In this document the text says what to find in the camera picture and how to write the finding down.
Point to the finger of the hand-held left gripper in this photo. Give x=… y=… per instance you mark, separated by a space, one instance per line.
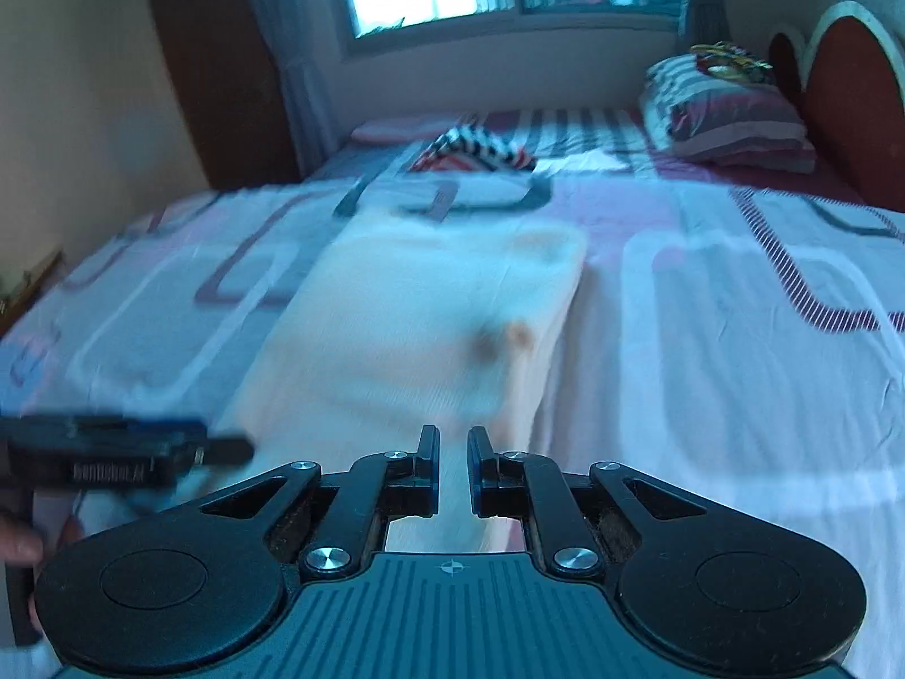
x=226 y=450

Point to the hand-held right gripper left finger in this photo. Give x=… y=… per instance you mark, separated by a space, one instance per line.
x=428 y=474

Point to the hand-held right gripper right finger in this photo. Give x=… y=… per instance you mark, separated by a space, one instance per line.
x=481 y=474

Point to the cream knit sweater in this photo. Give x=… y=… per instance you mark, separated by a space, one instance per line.
x=417 y=325

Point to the person's left hand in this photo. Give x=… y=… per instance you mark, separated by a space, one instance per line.
x=18 y=541

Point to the brown wooden object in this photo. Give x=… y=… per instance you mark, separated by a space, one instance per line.
x=28 y=286

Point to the pink white patterned bedspread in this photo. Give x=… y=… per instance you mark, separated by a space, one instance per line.
x=707 y=339

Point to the red navy striped cloth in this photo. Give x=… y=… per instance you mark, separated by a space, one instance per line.
x=474 y=148

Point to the small white cloth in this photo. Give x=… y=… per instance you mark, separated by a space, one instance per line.
x=587 y=161

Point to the pink flat cushion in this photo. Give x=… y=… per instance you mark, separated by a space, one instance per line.
x=396 y=129

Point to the striped bed sheet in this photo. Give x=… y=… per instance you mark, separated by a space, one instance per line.
x=580 y=134

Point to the brown wooden wardrobe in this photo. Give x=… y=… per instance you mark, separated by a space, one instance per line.
x=212 y=56

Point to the grey curtain beside wardrobe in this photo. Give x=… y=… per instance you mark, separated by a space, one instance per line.
x=297 y=49

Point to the striped pillow stack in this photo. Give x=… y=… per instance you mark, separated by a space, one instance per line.
x=689 y=95

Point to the pink grey striped pillow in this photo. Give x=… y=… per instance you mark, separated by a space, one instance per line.
x=749 y=131

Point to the shiny snack packet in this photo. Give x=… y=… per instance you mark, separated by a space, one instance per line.
x=732 y=60

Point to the red white scalloped headboard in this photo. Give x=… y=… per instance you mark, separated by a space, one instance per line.
x=859 y=99

